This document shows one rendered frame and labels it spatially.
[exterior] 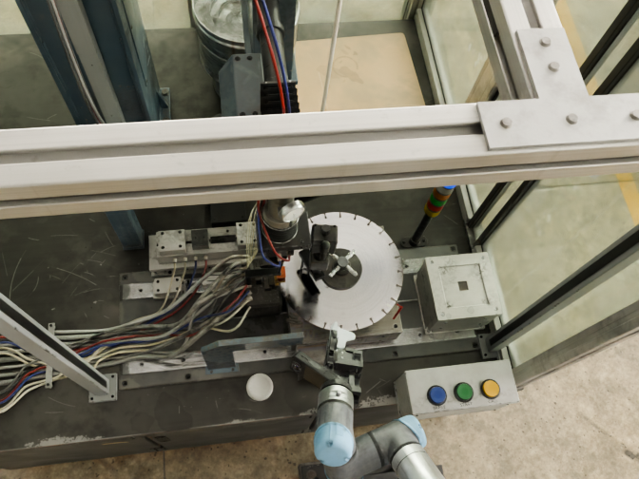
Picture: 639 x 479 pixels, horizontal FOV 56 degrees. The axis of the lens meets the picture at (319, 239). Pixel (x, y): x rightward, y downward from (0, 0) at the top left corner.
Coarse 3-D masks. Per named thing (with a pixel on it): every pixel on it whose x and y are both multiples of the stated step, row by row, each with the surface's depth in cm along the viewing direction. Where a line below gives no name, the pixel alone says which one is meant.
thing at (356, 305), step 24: (336, 216) 162; (360, 240) 160; (384, 240) 160; (288, 264) 155; (384, 264) 158; (288, 288) 153; (312, 288) 153; (360, 288) 154; (384, 288) 155; (312, 312) 151; (336, 312) 151; (360, 312) 152
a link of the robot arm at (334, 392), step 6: (324, 390) 126; (330, 390) 125; (336, 390) 125; (342, 390) 125; (348, 390) 126; (324, 396) 124; (330, 396) 123; (336, 396) 123; (342, 396) 124; (348, 396) 124; (318, 402) 126; (348, 402) 123
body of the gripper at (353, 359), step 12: (348, 348) 136; (324, 360) 138; (336, 360) 133; (348, 360) 133; (360, 360) 135; (336, 372) 132; (348, 372) 132; (360, 372) 132; (324, 384) 128; (336, 384) 126; (348, 384) 128
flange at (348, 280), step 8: (336, 248) 157; (344, 256) 157; (352, 256) 157; (352, 264) 156; (360, 264) 156; (328, 272) 154; (344, 272) 153; (360, 272) 155; (328, 280) 154; (336, 280) 154; (344, 280) 154; (352, 280) 154; (336, 288) 154; (344, 288) 153
